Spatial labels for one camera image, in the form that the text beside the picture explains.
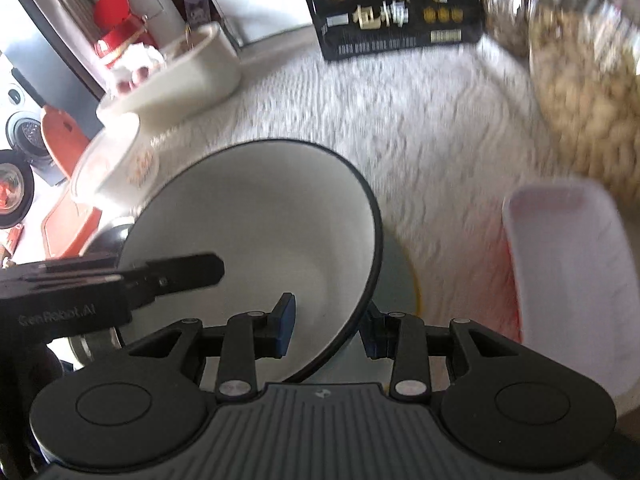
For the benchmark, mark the glass jar of dark seeds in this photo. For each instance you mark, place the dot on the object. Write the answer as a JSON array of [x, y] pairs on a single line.
[[506, 21]]

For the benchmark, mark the black snack bag gold text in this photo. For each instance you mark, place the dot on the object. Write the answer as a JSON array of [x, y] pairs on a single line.
[[349, 28]]

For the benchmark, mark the red vase gold band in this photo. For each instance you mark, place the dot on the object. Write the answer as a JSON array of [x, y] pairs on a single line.
[[121, 29]]

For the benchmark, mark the pink egg-shaped toy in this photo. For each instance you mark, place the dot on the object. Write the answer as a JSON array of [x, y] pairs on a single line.
[[128, 81]]

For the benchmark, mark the glass jar of peanuts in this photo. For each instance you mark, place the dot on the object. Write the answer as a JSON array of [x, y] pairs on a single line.
[[584, 62]]

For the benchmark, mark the orange plastic chair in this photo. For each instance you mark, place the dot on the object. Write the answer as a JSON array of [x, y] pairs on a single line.
[[68, 226]]

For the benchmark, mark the blue bowl white inside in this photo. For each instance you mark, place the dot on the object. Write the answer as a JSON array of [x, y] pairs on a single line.
[[283, 216]]

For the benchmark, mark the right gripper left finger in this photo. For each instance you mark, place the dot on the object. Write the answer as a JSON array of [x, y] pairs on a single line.
[[246, 338]]

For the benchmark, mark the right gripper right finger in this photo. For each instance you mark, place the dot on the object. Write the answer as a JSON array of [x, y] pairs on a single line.
[[409, 343]]

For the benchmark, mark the white paper bowl orange print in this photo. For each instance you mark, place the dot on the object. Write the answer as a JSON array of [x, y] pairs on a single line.
[[117, 169]]

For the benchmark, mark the white rectangular foam tray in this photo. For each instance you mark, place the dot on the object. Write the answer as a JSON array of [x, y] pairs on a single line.
[[574, 274]]

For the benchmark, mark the white lace tablecloth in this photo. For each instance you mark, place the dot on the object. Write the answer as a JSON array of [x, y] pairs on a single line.
[[442, 135]]

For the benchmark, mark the cream plastic organizer box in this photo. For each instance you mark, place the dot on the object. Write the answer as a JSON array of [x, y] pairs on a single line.
[[201, 72]]

